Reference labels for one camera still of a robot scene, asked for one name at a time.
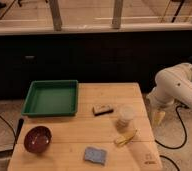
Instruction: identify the yellow banana peel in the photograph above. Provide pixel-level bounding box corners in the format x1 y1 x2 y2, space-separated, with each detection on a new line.
114 130 137 147

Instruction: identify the black cable on floor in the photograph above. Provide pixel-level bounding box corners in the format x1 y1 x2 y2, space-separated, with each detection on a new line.
154 105 189 171
0 105 17 141

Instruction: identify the green plastic tray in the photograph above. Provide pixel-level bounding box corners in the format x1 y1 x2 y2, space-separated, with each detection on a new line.
22 80 79 117

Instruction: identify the black cable on left floor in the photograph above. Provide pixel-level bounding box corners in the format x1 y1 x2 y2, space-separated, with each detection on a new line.
0 105 17 141

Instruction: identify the translucent plastic cup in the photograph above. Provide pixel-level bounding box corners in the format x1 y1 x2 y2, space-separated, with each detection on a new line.
116 106 135 130

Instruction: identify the black cable on right floor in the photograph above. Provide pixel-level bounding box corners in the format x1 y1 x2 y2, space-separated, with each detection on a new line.
154 105 189 171

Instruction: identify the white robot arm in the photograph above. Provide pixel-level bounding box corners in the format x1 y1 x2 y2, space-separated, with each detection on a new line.
147 63 192 126

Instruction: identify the dark red bowl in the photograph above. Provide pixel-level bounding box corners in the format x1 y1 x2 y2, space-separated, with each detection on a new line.
24 126 52 154

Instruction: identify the blue sponge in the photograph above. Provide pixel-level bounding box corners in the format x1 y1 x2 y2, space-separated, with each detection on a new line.
84 147 107 165

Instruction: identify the dark block with tan top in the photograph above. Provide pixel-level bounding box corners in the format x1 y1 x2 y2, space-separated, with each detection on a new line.
92 105 114 116

